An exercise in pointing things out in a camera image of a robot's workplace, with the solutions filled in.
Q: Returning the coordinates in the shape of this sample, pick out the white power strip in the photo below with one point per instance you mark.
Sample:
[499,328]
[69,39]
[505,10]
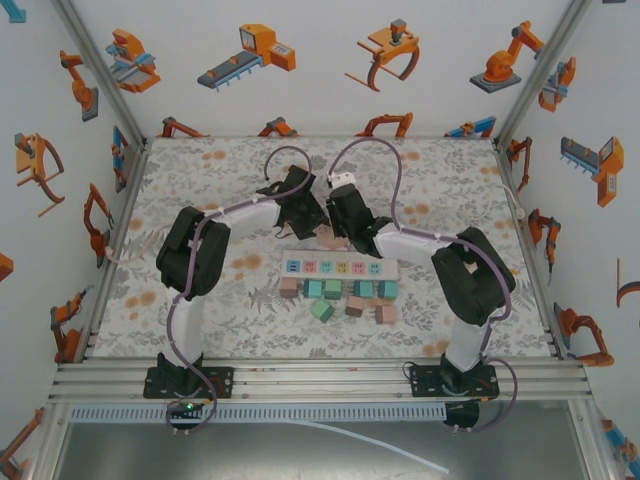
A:
[331,264]

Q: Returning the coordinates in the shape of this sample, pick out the brown pink cube plug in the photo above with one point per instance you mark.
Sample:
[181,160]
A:
[385,314]
[289,288]

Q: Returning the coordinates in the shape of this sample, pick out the teal cube plug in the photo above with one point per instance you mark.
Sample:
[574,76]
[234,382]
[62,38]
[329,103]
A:
[388,290]
[364,289]
[314,289]

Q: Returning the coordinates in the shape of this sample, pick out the light pink cube plug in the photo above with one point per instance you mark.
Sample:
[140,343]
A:
[355,306]

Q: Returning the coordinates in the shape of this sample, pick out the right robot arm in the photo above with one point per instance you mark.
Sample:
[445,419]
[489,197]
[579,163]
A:
[475,285]

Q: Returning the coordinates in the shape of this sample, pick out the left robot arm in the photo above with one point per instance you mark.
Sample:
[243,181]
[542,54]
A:
[192,255]

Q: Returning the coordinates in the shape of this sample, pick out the floral print tablecloth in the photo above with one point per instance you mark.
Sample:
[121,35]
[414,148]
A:
[300,340]

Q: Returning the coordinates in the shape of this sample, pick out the circuit board with green light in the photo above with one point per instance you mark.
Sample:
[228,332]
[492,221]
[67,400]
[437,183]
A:
[186,407]

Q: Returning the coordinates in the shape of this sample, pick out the black connector box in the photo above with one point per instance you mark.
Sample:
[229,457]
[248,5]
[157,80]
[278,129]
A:
[462,412]

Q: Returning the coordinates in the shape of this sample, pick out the white plastic tube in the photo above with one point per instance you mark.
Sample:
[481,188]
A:
[442,468]

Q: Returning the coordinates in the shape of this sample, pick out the aluminium frame cross rail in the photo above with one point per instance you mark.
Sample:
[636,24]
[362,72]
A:
[320,385]

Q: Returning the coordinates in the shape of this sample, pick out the aluminium frame side rail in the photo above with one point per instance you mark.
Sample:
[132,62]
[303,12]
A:
[135,175]
[531,250]

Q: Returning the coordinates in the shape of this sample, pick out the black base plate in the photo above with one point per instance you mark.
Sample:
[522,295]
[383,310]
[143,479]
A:
[422,382]
[222,382]

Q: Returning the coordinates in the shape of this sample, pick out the aluminium frame post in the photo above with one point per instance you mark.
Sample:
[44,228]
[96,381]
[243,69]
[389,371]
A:
[541,70]
[102,70]

